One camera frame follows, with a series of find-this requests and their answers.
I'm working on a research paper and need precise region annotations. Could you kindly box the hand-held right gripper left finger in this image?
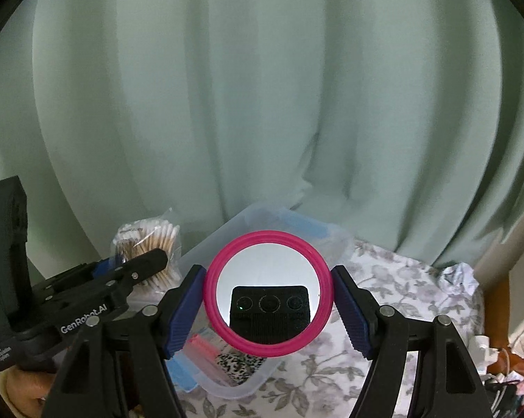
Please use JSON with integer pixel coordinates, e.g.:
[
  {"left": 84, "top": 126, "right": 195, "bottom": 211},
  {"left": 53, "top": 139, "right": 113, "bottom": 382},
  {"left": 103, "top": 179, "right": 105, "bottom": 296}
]
[{"left": 41, "top": 265, "right": 207, "bottom": 418}]

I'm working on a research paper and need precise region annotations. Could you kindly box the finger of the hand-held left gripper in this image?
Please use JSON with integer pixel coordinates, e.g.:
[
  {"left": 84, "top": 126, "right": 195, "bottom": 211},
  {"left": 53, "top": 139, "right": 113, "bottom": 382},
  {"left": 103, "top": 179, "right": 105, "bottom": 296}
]
[
  {"left": 37, "top": 258, "right": 123, "bottom": 293},
  {"left": 92, "top": 248, "right": 169, "bottom": 314}
]

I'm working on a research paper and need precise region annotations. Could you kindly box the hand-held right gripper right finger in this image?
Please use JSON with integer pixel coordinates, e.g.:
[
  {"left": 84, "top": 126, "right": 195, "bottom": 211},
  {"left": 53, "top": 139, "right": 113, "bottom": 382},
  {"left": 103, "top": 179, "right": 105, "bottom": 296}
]
[{"left": 330, "top": 265, "right": 491, "bottom": 418}]

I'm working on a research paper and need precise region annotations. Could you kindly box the pack of cotton swabs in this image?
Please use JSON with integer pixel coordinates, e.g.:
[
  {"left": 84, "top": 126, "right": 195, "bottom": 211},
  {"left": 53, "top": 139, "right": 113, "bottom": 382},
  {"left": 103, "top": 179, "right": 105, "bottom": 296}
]
[{"left": 111, "top": 209, "right": 184, "bottom": 292}]

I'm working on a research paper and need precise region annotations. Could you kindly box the pink hair roller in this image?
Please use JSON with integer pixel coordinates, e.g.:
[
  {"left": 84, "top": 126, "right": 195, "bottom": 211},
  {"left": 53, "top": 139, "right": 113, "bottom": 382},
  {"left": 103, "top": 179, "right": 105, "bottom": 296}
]
[{"left": 192, "top": 337, "right": 232, "bottom": 369}]

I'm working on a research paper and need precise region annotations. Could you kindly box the leopard print pouch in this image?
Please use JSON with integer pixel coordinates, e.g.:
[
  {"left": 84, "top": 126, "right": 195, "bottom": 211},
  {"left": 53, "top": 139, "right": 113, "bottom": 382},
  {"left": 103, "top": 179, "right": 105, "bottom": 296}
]
[{"left": 216, "top": 353, "right": 265, "bottom": 386}]

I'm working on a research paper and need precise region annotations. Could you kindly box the pink round mirror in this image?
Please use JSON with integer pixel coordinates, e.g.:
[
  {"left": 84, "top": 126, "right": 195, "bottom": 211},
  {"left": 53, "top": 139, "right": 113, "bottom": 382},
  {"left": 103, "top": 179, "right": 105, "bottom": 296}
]
[{"left": 203, "top": 229, "right": 334, "bottom": 356}]

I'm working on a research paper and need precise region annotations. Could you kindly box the clear plastic container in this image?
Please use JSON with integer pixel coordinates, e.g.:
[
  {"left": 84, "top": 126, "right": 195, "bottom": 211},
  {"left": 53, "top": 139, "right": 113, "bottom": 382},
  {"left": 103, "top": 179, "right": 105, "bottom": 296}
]
[{"left": 127, "top": 202, "right": 354, "bottom": 401}]

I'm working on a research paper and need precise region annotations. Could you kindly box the person's left hand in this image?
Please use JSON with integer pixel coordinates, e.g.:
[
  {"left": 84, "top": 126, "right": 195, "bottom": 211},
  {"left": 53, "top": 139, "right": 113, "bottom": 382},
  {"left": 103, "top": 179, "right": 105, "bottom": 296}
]
[{"left": 0, "top": 363, "right": 55, "bottom": 417}]

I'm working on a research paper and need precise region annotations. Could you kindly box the floral bed sheet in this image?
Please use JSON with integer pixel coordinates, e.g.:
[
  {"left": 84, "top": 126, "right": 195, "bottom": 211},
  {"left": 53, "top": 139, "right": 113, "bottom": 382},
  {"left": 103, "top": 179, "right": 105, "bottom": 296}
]
[{"left": 175, "top": 237, "right": 489, "bottom": 418}]

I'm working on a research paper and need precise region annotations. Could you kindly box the crumpled white paper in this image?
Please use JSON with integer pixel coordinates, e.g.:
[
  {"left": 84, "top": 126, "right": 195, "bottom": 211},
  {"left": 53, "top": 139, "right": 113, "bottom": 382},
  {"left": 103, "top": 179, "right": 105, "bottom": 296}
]
[{"left": 436, "top": 261, "right": 480, "bottom": 299}]

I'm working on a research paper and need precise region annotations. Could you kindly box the white power adapter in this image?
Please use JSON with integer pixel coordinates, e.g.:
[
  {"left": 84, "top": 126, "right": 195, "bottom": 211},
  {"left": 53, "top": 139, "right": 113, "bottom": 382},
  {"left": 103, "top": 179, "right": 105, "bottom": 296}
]
[{"left": 471, "top": 335, "right": 495, "bottom": 366}]

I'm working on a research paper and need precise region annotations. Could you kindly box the white padded headboard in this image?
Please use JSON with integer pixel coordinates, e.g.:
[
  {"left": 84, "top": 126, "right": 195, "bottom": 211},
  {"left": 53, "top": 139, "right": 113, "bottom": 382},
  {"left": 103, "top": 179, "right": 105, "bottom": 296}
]
[{"left": 473, "top": 192, "right": 524, "bottom": 345}]

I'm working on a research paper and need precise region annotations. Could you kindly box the light green curtain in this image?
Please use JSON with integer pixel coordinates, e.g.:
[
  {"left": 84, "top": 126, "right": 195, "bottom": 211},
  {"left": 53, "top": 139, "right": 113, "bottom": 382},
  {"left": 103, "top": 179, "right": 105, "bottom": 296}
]
[{"left": 0, "top": 0, "right": 524, "bottom": 310}]

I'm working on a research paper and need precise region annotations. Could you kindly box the wooden bed frame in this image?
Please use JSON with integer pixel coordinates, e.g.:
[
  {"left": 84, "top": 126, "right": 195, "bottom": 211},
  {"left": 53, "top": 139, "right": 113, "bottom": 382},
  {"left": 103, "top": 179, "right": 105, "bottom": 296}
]
[{"left": 484, "top": 270, "right": 513, "bottom": 349}]

